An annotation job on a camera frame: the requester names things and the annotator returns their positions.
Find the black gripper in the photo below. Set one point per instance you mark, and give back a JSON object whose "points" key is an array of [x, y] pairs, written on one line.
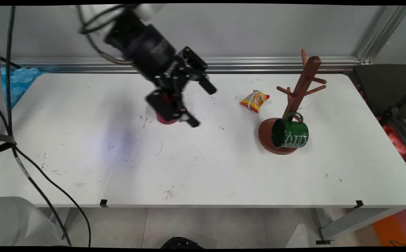
{"points": [[146, 49]]}

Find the green enamel mug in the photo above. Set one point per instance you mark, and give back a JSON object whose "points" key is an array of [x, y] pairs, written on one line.
{"points": [[294, 134]]}

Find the red enamel mug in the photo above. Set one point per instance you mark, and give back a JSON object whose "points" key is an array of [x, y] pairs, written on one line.
{"points": [[166, 120]]}

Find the yellow red snack packet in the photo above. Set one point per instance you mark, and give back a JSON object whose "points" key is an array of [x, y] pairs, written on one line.
{"points": [[255, 100]]}

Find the brown wooden mug tree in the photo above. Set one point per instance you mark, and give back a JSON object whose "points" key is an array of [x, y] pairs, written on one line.
{"points": [[302, 84]]}

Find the black tape marker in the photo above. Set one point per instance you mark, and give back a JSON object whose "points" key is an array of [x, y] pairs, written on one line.
{"points": [[103, 203], [359, 204]]}

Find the black round floor object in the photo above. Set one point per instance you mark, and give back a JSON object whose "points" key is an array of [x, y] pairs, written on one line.
{"points": [[181, 243]]}

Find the blue bubble wrap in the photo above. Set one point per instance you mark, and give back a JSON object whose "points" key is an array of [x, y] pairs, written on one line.
{"points": [[19, 82]]}

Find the grey table leg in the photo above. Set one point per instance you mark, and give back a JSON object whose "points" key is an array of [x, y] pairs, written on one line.
{"points": [[346, 222], [61, 217]]}

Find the red plastic bag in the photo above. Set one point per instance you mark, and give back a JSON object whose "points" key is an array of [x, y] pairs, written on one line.
{"points": [[395, 140]]}

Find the orange floor mat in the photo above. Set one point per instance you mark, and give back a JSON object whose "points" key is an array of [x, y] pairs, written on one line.
{"points": [[392, 227]]}

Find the horizontal aluminium frame rail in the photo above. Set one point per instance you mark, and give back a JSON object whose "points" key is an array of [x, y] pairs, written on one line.
{"points": [[259, 64]]}

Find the slanted aluminium frame post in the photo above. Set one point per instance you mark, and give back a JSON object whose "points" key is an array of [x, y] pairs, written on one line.
{"points": [[381, 35]]}

